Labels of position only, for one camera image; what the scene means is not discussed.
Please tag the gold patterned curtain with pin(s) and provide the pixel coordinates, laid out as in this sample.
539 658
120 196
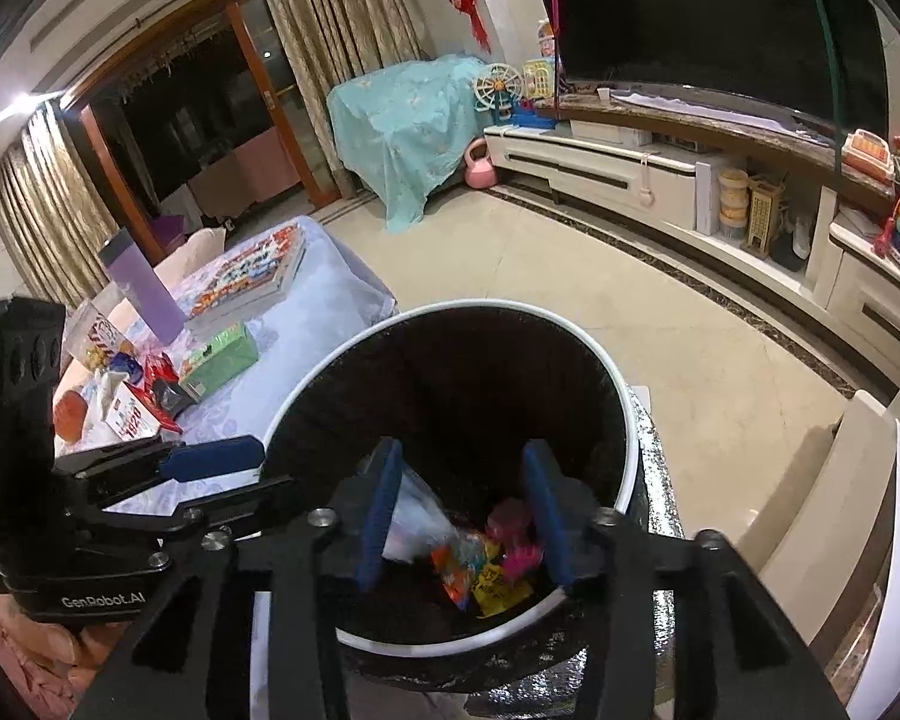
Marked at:
45 202
337 7

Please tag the orange snack wrapper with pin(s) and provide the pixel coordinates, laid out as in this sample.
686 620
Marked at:
461 562

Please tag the orange-red apple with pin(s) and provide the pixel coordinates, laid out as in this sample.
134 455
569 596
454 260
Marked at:
71 414

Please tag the doll toy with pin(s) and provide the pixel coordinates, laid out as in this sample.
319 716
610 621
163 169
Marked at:
546 39

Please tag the green hoop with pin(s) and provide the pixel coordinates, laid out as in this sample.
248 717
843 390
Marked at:
827 52

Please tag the white TV cabinet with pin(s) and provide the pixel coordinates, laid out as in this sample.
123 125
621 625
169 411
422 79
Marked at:
592 172

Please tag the red wrapper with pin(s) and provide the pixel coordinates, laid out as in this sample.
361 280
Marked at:
157 371

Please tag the orange white toy telephone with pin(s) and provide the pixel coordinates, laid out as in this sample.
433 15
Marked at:
866 154

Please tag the ferris wheel toy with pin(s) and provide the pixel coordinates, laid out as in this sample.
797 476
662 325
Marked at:
497 90

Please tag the yellow stacked container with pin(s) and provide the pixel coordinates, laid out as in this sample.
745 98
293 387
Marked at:
733 202

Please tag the purple bottle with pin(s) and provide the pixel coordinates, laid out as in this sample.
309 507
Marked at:
146 292

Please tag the blue wrapper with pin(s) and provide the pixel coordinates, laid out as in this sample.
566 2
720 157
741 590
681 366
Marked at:
124 366

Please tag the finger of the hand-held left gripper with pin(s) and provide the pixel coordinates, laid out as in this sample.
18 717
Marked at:
225 499
210 457

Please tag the yellow snack wrapper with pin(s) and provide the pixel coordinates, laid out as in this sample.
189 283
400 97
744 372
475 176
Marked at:
499 589

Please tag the black television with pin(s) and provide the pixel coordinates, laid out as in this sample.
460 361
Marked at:
705 15

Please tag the white trash bin black liner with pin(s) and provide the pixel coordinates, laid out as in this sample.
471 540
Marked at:
457 390

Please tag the white plastic bag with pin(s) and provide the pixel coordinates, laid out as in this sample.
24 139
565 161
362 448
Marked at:
412 517

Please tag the black packet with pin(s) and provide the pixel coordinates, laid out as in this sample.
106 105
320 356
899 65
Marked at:
166 394

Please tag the blue toy base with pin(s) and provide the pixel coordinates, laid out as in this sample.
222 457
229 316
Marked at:
531 118

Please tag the purple box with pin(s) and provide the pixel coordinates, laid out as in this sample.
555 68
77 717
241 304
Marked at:
166 231

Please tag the yellow pink toy house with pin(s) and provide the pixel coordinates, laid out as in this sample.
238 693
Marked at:
540 79

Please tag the white crumpled tissue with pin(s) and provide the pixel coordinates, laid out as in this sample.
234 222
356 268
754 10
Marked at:
109 392

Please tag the wooden lantern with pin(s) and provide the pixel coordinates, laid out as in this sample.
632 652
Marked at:
765 214

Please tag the pink kettlebell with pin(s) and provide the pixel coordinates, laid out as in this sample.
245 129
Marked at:
481 169

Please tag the wooden sliding glass door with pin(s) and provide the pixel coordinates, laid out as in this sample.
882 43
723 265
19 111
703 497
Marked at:
195 90

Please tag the clear snack jar striped label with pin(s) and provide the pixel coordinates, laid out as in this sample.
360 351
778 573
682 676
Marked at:
99 335

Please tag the colourful children's book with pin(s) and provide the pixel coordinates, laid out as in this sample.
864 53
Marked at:
270 307
247 270

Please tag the pink hanging tag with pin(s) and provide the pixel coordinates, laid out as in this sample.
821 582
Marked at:
647 195

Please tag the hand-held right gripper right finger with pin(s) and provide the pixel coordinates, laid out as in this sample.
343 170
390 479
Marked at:
547 517

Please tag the teal covered furniture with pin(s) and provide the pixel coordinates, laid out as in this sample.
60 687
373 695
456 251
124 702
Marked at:
397 127

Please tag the pink blanket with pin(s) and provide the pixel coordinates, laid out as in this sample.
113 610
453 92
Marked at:
15 652

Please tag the green carton box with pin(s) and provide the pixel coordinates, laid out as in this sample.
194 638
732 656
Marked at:
221 360

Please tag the beige sofa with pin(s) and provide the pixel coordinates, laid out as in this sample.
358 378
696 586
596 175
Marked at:
204 244

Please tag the white packet red print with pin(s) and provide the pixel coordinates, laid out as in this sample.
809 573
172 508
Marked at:
129 420

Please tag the white box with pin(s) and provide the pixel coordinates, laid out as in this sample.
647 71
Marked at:
611 135

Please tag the pink wrapper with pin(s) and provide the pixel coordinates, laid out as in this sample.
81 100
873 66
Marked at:
510 525

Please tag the pink hanging cloth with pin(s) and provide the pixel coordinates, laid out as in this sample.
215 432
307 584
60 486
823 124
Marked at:
255 165

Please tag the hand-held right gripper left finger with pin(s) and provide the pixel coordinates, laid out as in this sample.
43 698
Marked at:
379 517

